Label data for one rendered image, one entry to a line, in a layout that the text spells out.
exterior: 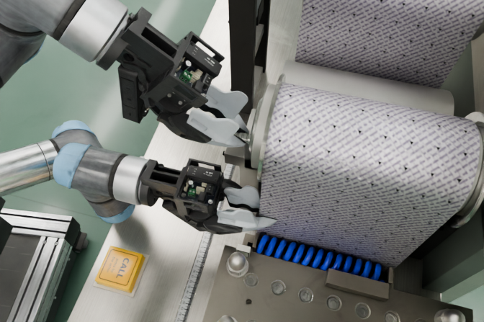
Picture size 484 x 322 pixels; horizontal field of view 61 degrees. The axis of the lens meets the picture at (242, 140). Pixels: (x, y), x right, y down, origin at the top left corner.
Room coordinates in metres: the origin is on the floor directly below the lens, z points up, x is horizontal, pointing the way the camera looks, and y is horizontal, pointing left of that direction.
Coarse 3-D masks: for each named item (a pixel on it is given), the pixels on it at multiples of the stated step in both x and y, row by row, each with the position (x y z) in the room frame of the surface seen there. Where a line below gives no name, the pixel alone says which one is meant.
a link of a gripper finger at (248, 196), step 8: (232, 192) 0.29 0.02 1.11; (240, 192) 0.28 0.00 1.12; (248, 192) 0.28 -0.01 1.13; (256, 192) 0.27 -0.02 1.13; (232, 200) 0.28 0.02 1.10; (240, 200) 0.28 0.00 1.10; (248, 200) 0.28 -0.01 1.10; (256, 200) 0.27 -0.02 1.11; (248, 208) 0.27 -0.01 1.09; (256, 208) 0.26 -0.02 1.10
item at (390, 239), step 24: (264, 192) 0.25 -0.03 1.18; (288, 192) 0.24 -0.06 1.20; (288, 216) 0.24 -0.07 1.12; (312, 216) 0.23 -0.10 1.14; (336, 216) 0.22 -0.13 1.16; (360, 216) 0.22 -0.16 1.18; (384, 216) 0.21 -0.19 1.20; (288, 240) 0.24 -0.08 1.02; (312, 240) 0.23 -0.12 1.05; (336, 240) 0.22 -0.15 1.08; (360, 240) 0.21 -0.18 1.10; (384, 240) 0.20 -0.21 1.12; (408, 240) 0.20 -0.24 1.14; (384, 264) 0.20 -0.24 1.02
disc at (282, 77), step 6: (282, 78) 0.35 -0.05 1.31; (276, 90) 0.32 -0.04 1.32; (276, 96) 0.31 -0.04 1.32; (270, 108) 0.29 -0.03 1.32; (270, 114) 0.29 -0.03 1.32; (270, 120) 0.28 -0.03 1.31; (264, 132) 0.27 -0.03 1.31; (264, 138) 0.26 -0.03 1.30; (264, 144) 0.26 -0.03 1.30; (264, 150) 0.25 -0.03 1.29; (258, 168) 0.25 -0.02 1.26; (258, 174) 0.24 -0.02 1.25; (258, 180) 0.25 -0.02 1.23
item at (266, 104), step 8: (272, 88) 0.34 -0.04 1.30; (264, 96) 0.32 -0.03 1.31; (272, 96) 0.32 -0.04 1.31; (264, 104) 0.31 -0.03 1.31; (264, 112) 0.30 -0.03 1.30; (264, 120) 0.29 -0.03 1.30; (256, 128) 0.28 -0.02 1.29; (264, 128) 0.28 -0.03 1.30; (256, 136) 0.28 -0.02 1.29; (480, 136) 0.26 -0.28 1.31; (256, 144) 0.27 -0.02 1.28; (480, 144) 0.25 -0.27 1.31; (256, 152) 0.26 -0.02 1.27; (480, 152) 0.24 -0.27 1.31; (256, 160) 0.26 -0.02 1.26; (480, 160) 0.23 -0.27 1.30; (256, 168) 0.27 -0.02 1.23; (480, 168) 0.22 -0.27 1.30; (472, 184) 0.21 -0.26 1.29; (472, 192) 0.20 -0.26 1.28
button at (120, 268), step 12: (108, 252) 0.25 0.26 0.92; (120, 252) 0.25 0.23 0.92; (132, 252) 0.25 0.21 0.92; (108, 264) 0.23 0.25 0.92; (120, 264) 0.23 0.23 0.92; (132, 264) 0.23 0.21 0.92; (108, 276) 0.20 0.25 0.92; (120, 276) 0.20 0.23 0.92; (132, 276) 0.20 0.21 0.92; (120, 288) 0.18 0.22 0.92; (132, 288) 0.19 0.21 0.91
